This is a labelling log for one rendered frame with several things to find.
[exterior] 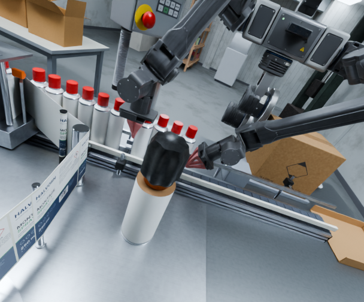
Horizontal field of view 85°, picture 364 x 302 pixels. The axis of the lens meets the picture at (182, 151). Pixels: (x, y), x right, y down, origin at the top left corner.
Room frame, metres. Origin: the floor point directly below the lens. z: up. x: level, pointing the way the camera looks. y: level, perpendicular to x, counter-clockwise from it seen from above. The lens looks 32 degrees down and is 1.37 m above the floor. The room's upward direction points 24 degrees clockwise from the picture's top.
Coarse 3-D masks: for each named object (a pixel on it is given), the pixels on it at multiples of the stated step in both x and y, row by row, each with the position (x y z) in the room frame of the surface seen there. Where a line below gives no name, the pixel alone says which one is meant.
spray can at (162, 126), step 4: (160, 116) 0.59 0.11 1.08; (164, 116) 0.60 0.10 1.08; (168, 116) 0.61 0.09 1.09; (160, 120) 0.59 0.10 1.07; (164, 120) 0.59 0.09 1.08; (168, 120) 0.60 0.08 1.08; (156, 124) 0.60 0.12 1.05; (160, 124) 0.58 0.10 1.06; (164, 124) 0.59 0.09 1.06; (156, 128) 0.58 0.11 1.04; (160, 128) 0.58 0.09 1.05; (164, 128) 0.59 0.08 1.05; (152, 132) 0.59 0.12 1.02; (156, 132) 0.58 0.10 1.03; (152, 136) 0.58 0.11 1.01
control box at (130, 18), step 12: (120, 0) 0.59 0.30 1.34; (132, 0) 0.57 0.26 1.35; (144, 0) 0.59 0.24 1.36; (156, 0) 0.62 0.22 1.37; (180, 0) 0.70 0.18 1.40; (120, 12) 0.59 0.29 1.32; (132, 12) 0.57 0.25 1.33; (144, 12) 0.59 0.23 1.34; (156, 12) 0.63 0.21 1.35; (120, 24) 0.59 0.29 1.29; (132, 24) 0.57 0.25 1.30; (156, 24) 0.64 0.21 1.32; (168, 24) 0.68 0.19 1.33; (156, 36) 0.65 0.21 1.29
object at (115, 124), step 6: (120, 102) 0.57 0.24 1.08; (114, 108) 0.57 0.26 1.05; (114, 114) 0.56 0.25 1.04; (114, 120) 0.56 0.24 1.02; (120, 120) 0.57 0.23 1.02; (108, 126) 0.56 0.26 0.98; (114, 126) 0.56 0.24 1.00; (120, 126) 0.57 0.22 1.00; (108, 132) 0.56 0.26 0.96; (114, 132) 0.56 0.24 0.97; (120, 132) 0.57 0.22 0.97; (108, 138) 0.56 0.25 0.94; (114, 138) 0.56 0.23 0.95; (120, 138) 0.58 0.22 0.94; (108, 144) 0.56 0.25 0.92; (114, 144) 0.56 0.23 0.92
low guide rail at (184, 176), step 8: (96, 144) 0.53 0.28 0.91; (112, 152) 0.54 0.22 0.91; (120, 152) 0.54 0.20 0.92; (128, 160) 0.54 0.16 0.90; (136, 160) 0.55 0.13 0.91; (184, 176) 0.57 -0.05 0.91; (192, 176) 0.58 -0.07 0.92; (200, 184) 0.58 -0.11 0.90; (208, 184) 0.58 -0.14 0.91; (224, 192) 0.59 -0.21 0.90; (232, 192) 0.59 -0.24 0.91; (248, 200) 0.60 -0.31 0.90; (256, 200) 0.60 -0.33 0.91; (272, 208) 0.61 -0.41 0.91; (280, 208) 0.62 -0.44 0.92; (296, 216) 0.62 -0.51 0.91; (304, 216) 0.63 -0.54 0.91; (320, 224) 0.64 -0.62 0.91; (328, 224) 0.65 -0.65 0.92
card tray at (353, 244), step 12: (324, 216) 0.81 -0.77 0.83; (336, 216) 0.83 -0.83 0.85; (348, 228) 0.80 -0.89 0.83; (360, 228) 0.84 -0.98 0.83; (336, 240) 0.68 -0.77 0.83; (348, 240) 0.71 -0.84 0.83; (360, 240) 0.75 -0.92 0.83; (336, 252) 0.61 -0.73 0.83; (348, 252) 0.64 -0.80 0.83; (360, 252) 0.67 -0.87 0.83; (348, 264) 0.57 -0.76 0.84; (360, 264) 0.57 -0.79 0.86
